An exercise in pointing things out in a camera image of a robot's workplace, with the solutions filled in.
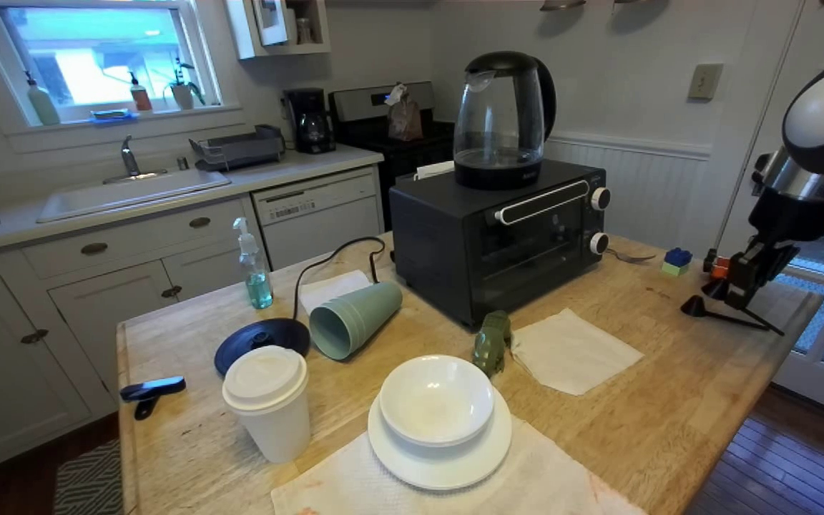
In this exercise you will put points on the white round plate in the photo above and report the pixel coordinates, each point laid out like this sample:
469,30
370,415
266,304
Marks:
442,473

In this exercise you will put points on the white kitchen counter cabinets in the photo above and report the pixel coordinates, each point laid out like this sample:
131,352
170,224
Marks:
100,304

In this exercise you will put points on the pale green plastic cup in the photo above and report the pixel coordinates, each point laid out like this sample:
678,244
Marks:
360,319

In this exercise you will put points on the chrome sink faucet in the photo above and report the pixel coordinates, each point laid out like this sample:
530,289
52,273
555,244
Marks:
131,159

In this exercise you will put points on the beige light switch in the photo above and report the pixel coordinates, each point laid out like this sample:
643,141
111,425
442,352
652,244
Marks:
706,84

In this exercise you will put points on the white cup with lid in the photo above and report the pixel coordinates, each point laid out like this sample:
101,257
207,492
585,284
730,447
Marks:
270,409

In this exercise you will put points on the black coffee maker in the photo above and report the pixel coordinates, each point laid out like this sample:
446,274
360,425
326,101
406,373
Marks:
314,123

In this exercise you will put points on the grey dish rack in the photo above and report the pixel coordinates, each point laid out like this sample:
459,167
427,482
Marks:
241,150

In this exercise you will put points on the white soap bottle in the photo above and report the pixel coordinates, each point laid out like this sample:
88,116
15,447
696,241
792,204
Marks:
42,103

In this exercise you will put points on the white framed window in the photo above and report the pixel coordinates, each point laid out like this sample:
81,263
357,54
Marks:
100,58

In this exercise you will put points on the framed picture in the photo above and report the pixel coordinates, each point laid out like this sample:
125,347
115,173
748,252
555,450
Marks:
270,20

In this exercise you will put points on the black toaster oven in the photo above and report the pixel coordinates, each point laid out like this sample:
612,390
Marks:
472,246

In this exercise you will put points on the white cloth placemat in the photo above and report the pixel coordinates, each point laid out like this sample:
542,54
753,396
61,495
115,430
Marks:
336,490

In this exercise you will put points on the blue black tool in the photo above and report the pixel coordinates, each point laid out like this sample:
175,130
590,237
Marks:
150,390

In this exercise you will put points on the blue bowl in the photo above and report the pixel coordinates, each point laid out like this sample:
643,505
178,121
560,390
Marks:
241,343

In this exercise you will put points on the patterned floor rug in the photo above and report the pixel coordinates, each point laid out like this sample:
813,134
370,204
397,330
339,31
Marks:
94,482

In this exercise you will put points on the black steel kitchen stove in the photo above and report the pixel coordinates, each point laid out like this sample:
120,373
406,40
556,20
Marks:
360,103

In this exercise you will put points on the green toy animal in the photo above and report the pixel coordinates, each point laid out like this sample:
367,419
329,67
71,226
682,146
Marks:
492,347

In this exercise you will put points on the brown soap bottle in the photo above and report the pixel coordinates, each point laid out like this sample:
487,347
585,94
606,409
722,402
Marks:
143,94

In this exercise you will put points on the clear spray bottle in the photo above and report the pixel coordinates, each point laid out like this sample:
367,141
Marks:
260,282

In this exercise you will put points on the white paper napkin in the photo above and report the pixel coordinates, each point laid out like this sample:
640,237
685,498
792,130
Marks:
329,287
575,352

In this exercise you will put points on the brown paper bag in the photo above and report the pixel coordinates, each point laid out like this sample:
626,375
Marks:
406,118

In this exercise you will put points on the black plastic ladle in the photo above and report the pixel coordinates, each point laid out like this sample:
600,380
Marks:
769,330

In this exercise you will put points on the glass electric kettle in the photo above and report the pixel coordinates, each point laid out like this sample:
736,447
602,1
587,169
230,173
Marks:
500,167

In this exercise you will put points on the black spatula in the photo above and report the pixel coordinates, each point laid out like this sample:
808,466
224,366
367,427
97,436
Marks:
695,304

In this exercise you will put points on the white kitchen sink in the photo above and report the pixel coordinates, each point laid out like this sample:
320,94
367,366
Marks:
128,196

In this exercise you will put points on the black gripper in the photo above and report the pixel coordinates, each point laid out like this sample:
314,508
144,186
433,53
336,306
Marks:
766,260

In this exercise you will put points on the white dishwasher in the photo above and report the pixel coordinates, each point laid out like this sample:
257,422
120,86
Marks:
317,224

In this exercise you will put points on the white wall shelf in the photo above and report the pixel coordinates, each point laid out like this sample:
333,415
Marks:
241,30

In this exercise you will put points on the blue dish brush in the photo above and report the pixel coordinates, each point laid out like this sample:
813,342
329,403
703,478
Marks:
678,260

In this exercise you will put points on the blue sponge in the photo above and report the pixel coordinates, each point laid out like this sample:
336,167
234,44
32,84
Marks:
112,116

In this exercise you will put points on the white bowl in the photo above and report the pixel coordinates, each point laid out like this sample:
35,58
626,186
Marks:
436,402

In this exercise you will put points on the green bottle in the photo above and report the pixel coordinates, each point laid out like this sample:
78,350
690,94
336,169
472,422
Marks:
185,91

